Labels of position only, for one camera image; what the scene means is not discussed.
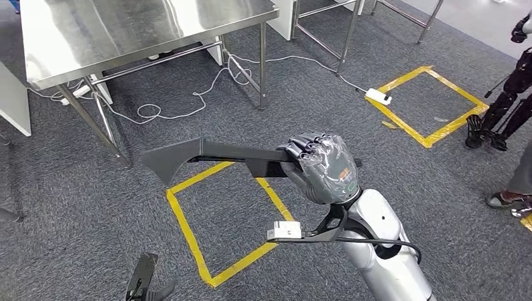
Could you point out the white power strip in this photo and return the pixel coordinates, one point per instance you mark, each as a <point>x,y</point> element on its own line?
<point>77,93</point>
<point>376,95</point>

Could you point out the stainless steel table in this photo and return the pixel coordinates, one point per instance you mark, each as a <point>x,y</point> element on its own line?
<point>348,41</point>

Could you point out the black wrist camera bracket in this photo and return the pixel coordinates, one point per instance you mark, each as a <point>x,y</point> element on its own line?
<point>143,270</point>
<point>332,226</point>

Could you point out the yellow tape scrap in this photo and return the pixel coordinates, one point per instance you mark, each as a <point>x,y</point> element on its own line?
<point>390,124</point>

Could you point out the black stool with chrome base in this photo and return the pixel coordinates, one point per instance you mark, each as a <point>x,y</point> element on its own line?
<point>523,212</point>

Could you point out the long black plastic part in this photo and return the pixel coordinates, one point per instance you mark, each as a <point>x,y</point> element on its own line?
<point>174,160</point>

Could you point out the black right wrist camera bracket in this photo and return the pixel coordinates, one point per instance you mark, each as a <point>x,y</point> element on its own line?
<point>332,226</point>

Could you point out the blue metal shelf rack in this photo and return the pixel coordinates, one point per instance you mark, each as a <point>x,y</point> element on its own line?
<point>14,5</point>

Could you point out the white partition panel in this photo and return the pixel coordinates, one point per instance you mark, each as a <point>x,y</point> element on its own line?
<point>282,16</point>
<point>14,104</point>

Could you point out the yellow floor tape square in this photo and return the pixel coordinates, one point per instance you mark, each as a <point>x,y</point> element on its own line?
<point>407,129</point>
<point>528,222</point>
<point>183,224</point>

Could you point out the stainless steel workbench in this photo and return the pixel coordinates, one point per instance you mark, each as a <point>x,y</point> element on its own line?
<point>124,29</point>

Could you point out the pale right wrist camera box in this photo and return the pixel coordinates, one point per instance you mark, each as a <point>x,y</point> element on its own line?
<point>284,229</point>

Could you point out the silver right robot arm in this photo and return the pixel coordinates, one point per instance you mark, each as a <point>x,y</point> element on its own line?
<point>382,266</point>

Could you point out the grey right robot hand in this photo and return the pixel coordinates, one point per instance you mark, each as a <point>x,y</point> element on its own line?
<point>328,174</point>

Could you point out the white tape scrap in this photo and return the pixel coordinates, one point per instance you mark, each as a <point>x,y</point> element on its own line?
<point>441,119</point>

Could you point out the black left wrist camera bracket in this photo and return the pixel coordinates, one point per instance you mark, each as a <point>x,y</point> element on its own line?
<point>143,270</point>

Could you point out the person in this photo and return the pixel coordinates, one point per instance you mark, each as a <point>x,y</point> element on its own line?
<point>523,174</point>

